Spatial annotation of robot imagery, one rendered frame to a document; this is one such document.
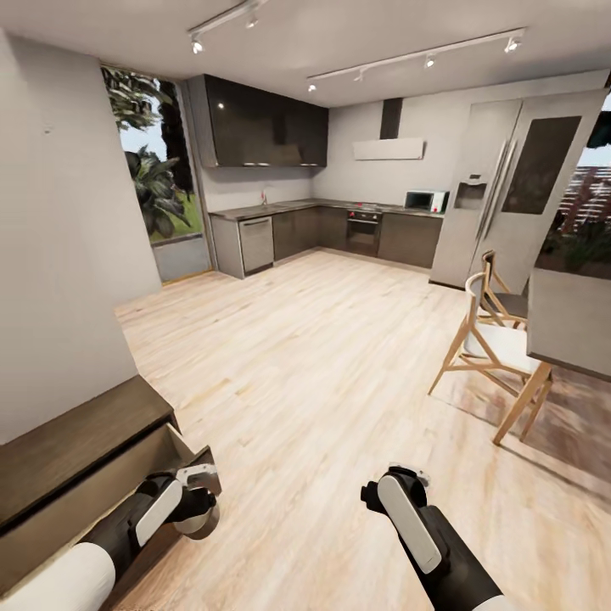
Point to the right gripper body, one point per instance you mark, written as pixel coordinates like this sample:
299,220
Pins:
372,502

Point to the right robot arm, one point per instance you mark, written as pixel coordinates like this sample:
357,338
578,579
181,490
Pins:
452,576

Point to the range hood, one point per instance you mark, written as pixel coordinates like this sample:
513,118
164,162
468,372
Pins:
389,146

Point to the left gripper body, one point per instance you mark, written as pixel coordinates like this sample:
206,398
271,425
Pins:
196,504

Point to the pillar candle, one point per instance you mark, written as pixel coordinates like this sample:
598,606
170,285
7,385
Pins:
199,527

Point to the dishwasher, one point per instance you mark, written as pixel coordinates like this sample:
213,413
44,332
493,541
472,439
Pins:
256,243

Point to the breakfast table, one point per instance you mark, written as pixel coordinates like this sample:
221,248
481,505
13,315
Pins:
569,326

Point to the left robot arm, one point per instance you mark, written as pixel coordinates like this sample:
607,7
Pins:
84,576

